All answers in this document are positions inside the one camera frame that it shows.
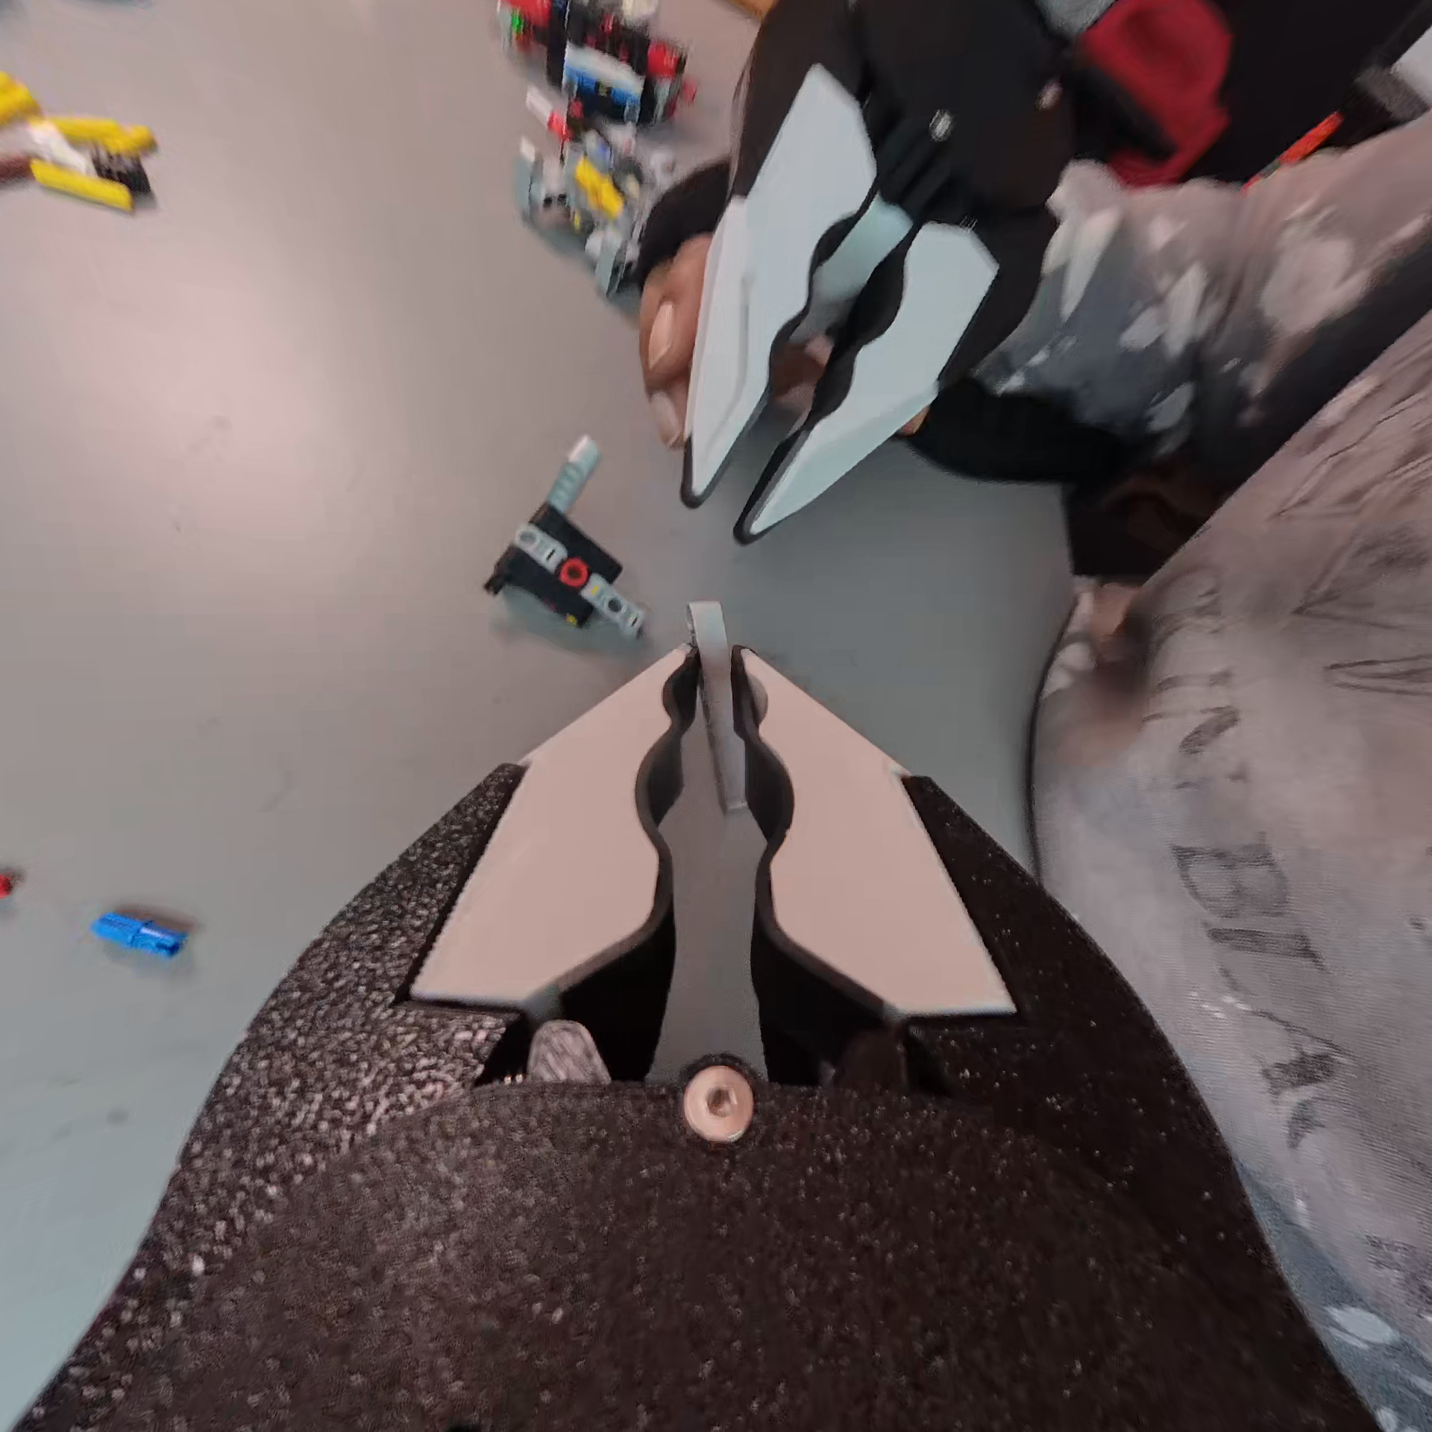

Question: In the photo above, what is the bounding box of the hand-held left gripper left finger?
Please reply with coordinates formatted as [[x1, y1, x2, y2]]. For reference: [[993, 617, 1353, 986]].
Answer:
[[408, 645, 703, 1081]]

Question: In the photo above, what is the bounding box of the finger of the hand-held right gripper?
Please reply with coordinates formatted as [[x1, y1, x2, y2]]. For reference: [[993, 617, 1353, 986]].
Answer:
[[734, 218, 1003, 547], [681, 62, 882, 513]]

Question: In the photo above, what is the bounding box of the blue connector pin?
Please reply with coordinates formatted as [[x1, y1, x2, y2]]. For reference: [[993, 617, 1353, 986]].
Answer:
[[93, 909, 190, 958]]

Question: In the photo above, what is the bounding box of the red chair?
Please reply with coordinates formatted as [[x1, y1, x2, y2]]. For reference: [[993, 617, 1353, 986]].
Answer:
[[1075, 0, 1233, 186]]

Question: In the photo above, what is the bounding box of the grey toy beam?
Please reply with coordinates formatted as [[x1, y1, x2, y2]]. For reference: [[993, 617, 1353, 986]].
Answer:
[[686, 600, 754, 815]]

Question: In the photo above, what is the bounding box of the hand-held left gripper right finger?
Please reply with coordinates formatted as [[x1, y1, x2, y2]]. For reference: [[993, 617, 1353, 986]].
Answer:
[[730, 646, 1022, 1084]]

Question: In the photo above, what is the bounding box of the partly built toy car chassis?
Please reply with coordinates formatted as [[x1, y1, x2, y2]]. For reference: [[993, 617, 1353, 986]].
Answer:
[[499, 0, 698, 299]]

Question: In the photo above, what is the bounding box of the person's right hand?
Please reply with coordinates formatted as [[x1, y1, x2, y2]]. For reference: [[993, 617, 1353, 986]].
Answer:
[[640, 222, 732, 449]]

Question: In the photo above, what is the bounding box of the person's torso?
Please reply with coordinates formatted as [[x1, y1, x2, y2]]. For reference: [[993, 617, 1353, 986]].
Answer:
[[1030, 324, 1432, 1432]]

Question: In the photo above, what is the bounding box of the toy beam assembly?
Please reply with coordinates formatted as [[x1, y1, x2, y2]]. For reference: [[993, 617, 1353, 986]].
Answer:
[[483, 437, 649, 641]]

